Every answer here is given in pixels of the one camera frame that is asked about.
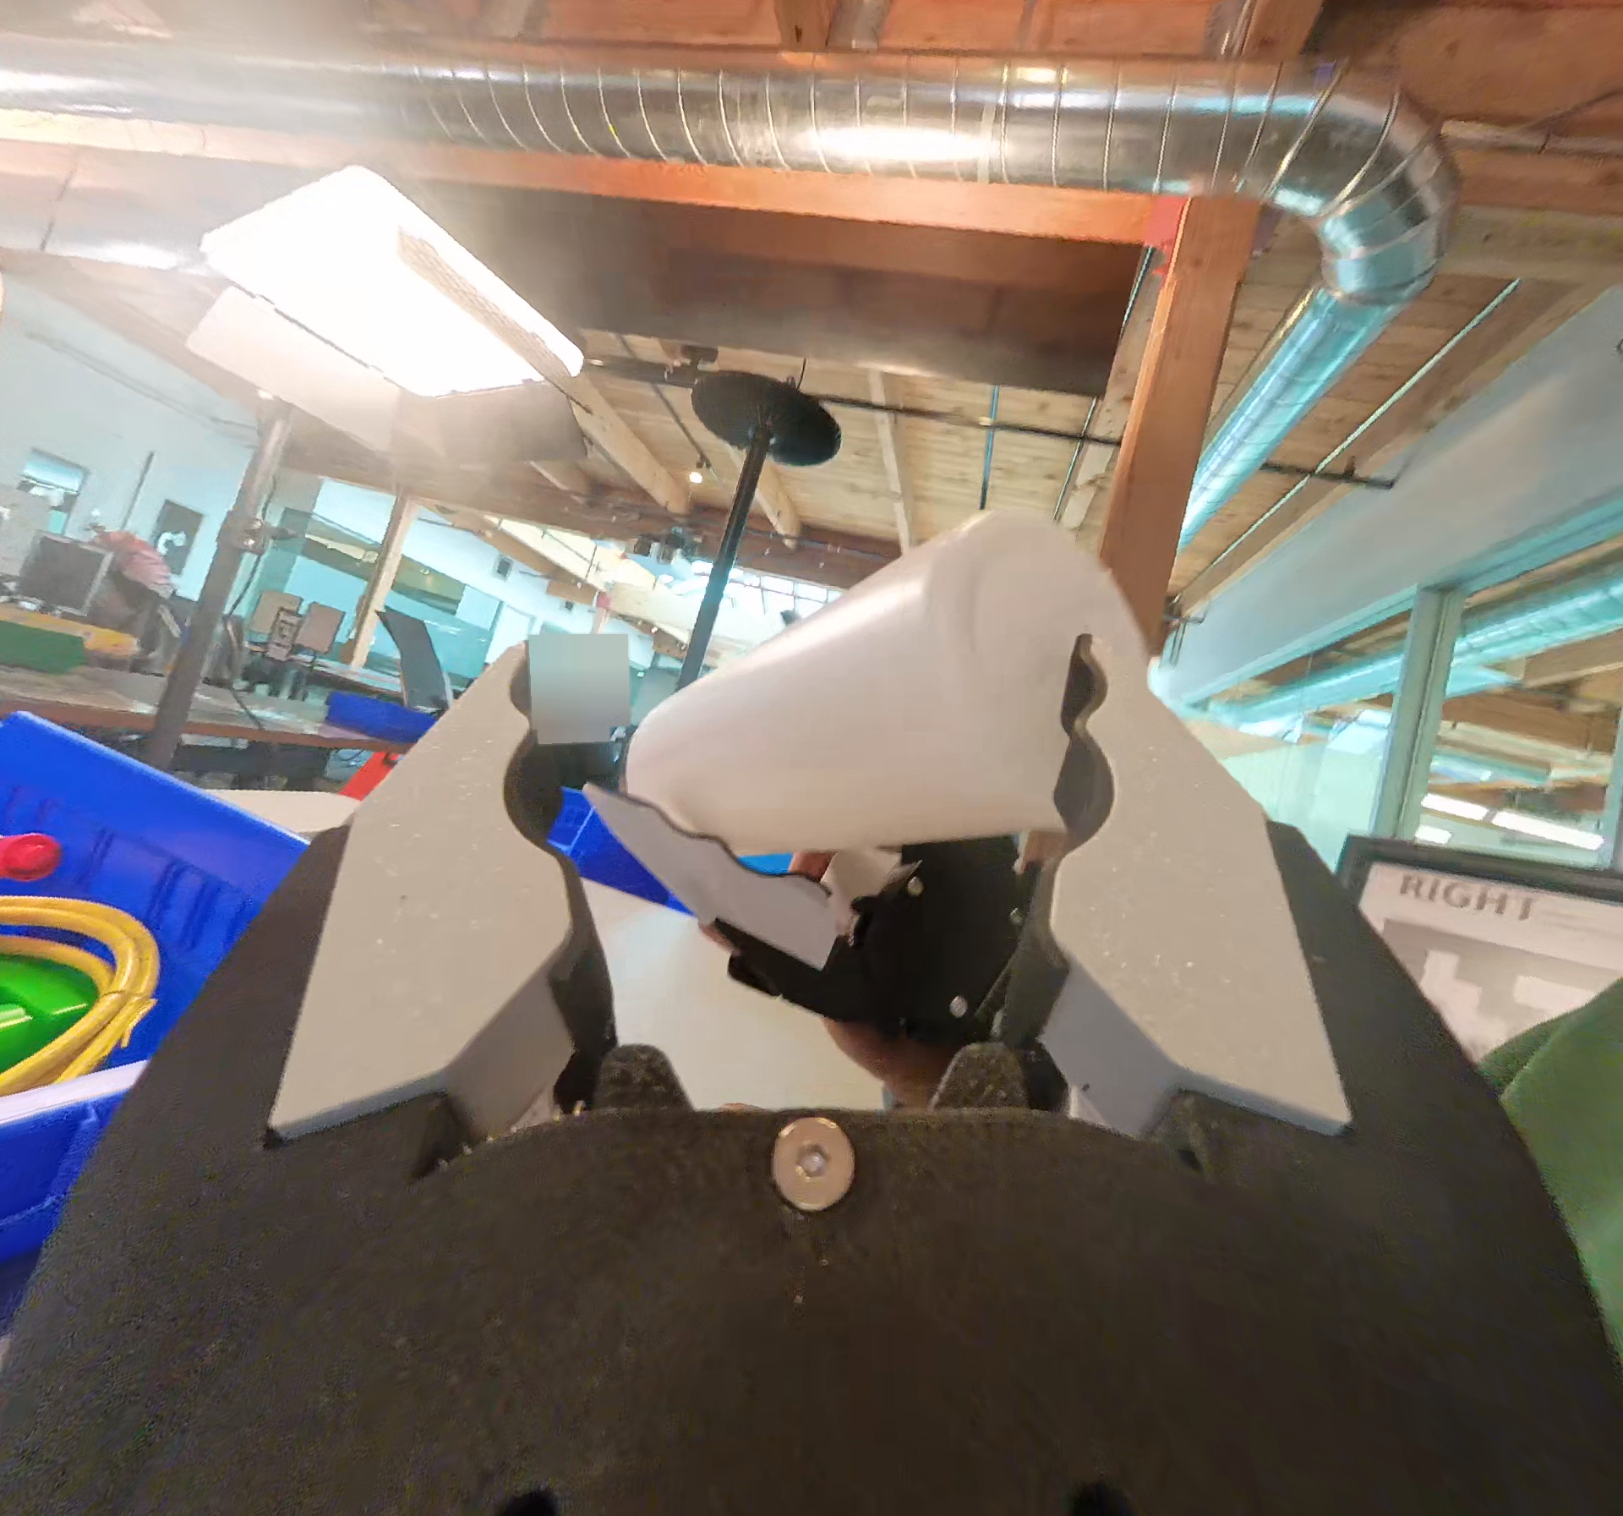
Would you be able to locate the silver ceiling duct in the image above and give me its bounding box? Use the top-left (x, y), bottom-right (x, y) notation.
top-left (0, 30), bottom-right (1464, 558)

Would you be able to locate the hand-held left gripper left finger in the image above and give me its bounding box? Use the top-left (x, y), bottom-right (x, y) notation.
top-left (261, 641), bottom-right (618, 1147)

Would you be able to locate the black floor lamp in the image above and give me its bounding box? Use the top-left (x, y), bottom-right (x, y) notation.
top-left (670, 372), bottom-right (842, 695)

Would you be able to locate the light stand pole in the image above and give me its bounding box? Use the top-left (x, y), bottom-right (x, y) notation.
top-left (136, 400), bottom-right (294, 774)

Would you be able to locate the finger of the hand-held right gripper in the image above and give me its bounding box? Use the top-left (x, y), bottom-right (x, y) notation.
top-left (584, 781), bottom-right (853, 975)

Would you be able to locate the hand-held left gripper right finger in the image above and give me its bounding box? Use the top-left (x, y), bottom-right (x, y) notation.
top-left (1007, 632), bottom-right (1352, 1140)

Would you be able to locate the wooden support post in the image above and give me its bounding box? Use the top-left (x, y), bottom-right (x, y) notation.
top-left (1088, 193), bottom-right (1262, 660)

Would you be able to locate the person's right hand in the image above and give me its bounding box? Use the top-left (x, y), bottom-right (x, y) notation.
top-left (816, 1010), bottom-right (960, 1112)

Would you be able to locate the studio light panel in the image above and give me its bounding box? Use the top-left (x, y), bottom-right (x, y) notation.
top-left (187, 165), bottom-right (589, 442)

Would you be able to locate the white squeeze bottle black cap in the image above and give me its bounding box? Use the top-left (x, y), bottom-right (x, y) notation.
top-left (619, 513), bottom-right (1150, 860)

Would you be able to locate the yellow cable coil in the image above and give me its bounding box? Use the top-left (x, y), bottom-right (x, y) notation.
top-left (0, 892), bottom-right (163, 1105)

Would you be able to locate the framed black white tag sign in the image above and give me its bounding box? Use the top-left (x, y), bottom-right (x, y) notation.
top-left (1334, 834), bottom-right (1623, 1066)

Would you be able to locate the green plastic block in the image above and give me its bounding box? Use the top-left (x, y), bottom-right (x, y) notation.
top-left (0, 955), bottom-right (117, 1077)

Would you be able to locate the blue plastic bin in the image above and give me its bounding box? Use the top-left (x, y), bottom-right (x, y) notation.
top-left (0, 708), bottom-right (310, 1268)

